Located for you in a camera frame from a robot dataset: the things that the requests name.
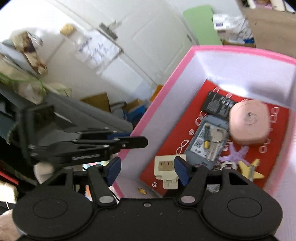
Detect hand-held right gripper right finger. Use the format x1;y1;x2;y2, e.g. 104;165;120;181
174;156;251;207

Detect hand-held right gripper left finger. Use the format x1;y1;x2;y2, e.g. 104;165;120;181
47;157;122;207

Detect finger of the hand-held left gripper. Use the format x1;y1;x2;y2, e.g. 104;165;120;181
29;136;148;152
76;130;131;139

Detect beige small frame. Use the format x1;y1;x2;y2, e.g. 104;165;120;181
154;155;187;190

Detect grey pocket router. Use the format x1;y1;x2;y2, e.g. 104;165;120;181
186;115;230;171

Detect yellow AA battery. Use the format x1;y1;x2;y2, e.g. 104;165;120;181
203;125;211;149

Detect key bunch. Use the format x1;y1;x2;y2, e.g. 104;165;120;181
207;127;236;172

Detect pink cardboard box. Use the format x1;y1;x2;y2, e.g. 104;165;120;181
111;45;296;202

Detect purple starfish toy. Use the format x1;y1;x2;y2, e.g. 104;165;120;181
218;142;249;163

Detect yellow starfish toy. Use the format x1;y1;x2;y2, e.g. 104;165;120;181
238;159;264;181

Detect black battery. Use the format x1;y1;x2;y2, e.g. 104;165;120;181
201;91;238;121

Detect pink rounded case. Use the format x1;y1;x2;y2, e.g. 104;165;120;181
228;99;271;145

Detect person's left forearm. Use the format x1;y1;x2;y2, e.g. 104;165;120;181
0;209;19;241

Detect blue cardboard box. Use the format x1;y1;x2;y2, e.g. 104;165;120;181
122;107;147;122

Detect red printed sheet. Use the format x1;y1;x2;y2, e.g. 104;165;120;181
140;79;291;193

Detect paper note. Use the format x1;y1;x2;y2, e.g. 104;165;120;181
74;31;122;70

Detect white round container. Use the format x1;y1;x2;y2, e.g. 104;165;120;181
33;162;57;183

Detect patterned fabric bundle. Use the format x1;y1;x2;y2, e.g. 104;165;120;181
11;31;48;76

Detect white door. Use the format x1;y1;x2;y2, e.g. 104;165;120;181
42;0;201;88

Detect brown cardboard box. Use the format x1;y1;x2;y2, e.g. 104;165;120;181
222;39;256;48

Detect green folding board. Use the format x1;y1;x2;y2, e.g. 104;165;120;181
183;5;222;46

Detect white tissue package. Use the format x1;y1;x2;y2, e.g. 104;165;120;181
213;13;255;44

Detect wooden shelf unit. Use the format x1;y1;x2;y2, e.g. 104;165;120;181
238;0;296;58

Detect yellow wall hook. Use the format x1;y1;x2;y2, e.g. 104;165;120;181
60;23;77;35

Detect metal door handle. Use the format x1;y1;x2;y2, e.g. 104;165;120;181
98;21;118;40

